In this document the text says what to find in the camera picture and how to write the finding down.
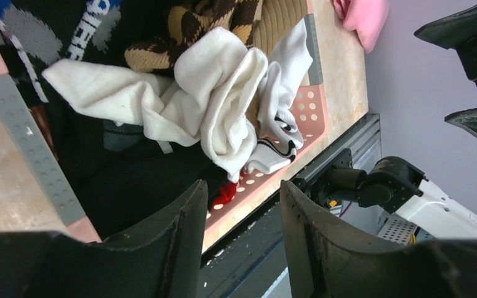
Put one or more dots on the pink cloth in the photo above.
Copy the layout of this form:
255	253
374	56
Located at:
365	17

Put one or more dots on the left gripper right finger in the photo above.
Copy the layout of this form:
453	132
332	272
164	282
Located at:
328	257

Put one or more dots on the plain white sock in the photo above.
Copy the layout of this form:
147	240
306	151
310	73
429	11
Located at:
204	103

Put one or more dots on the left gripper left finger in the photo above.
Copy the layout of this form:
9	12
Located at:
157	257

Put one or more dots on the white black sock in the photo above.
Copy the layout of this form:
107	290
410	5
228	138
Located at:
279	135

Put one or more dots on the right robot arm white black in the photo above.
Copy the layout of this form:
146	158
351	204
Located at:
396	185

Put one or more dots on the brown argyle sock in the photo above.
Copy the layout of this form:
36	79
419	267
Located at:
189	22

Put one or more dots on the black patterned sock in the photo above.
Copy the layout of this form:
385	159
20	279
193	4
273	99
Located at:
124	140

